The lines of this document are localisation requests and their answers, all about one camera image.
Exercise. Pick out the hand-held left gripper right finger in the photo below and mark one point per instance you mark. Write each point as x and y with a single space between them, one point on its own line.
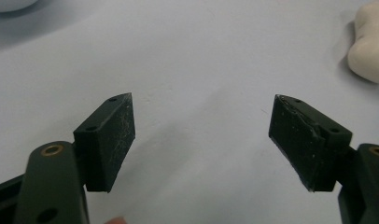
306 143

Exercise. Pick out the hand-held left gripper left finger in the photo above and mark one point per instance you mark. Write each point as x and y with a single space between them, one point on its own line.
106 143

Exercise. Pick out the cream bone-shaped object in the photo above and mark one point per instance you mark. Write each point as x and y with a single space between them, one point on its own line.
369 43

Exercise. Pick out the white round dish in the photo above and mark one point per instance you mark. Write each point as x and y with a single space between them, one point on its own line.
10 4

